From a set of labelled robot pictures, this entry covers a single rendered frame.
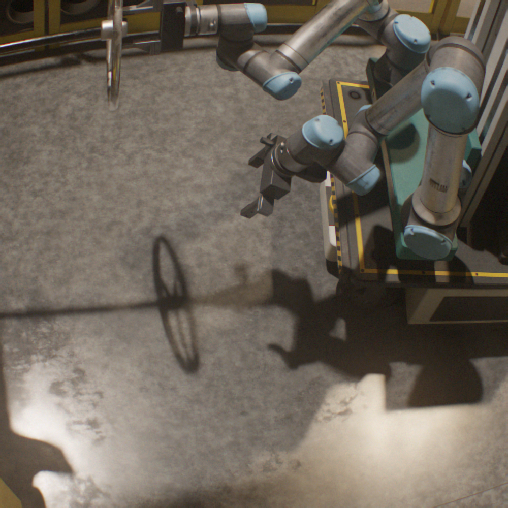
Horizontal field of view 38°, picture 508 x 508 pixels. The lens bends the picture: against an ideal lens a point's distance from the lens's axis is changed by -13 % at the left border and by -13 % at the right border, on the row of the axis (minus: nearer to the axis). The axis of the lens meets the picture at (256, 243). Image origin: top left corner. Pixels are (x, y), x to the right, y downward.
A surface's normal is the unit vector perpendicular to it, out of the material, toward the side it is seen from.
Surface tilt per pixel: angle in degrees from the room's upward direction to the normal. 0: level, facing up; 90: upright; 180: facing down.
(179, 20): 73
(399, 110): 88
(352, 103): 0
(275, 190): 97
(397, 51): 90
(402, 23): 7
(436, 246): 97
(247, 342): 0
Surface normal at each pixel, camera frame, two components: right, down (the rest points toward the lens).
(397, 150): 0.12, -0.54
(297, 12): 0.18, 0.84
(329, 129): 0.49, -0.33
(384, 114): -0.69, 0.45
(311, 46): 0.26, 0.35
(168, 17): 0.22, 0.64
